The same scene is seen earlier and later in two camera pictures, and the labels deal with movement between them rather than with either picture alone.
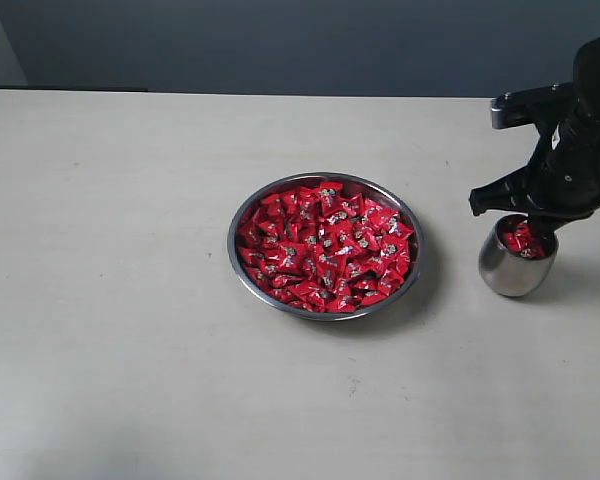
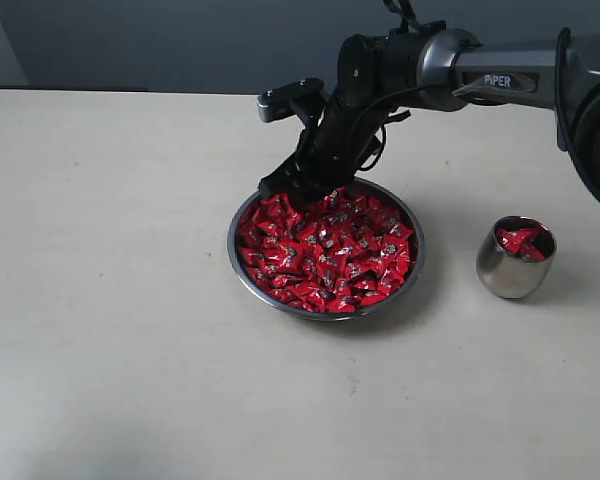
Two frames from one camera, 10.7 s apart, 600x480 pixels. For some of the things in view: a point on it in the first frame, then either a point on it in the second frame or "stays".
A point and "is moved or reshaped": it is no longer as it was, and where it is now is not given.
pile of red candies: [323, 249] stays
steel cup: [507, 272] stays
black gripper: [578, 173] → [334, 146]
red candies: [521, 242] is moved or reshaped
